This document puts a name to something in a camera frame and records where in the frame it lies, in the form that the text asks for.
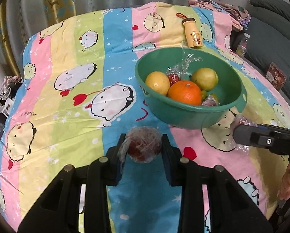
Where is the pile of pastel clothes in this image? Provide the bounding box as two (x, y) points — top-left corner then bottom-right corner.
(188, 0), (252, 31)

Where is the orange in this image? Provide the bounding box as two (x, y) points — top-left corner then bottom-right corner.
(167, 80), (202, 106)

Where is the clear plastic bottle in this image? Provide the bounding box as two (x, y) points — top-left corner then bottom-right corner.
(235, 33), (250, 56)

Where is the green plastic basin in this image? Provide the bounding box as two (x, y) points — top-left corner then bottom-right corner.
(135, 47), (248, 130)

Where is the gold patterned curtain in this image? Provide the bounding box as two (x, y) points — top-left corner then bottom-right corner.
(0, 0), (77, 77)

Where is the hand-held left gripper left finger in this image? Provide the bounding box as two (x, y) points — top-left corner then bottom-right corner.
(17, 133), (127, 233)

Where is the grey sofa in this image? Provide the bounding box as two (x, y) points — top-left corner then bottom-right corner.
(230, 0), (290, 102)

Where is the person's right hand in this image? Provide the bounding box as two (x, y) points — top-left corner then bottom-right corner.
(281, 163), (290, 201)

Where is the yellow-green pear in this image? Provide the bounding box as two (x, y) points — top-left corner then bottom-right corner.
(192, 68), (219, 91)

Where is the red snack packet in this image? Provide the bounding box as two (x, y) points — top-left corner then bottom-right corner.
(266, 62), (287, 90)

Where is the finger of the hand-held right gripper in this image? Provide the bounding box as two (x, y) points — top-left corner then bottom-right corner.
(232, 124), (290, 156)
(258, 123), (290, 133)

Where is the white bag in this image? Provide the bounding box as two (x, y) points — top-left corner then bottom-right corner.
(0, 75), (23, 115)

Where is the plastic-wrapped red apple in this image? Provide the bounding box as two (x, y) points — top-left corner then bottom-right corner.
(230, 115), (259, 154)
(201, 94), (220, 107)
(166, 44), (204, 86)
(119, 126), (163, 163)

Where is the striped cartoon printed blanket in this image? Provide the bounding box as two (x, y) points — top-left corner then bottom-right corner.
(0, 1), (290, 233)

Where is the yellow citrus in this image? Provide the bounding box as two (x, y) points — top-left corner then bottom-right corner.
(145, 71), (171, 96)

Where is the yellow bear-print bottle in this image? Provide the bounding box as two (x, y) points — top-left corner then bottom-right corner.
(176, 13), (204, 48)

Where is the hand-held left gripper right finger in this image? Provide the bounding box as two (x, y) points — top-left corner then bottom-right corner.
(161, 134), (274, 233)

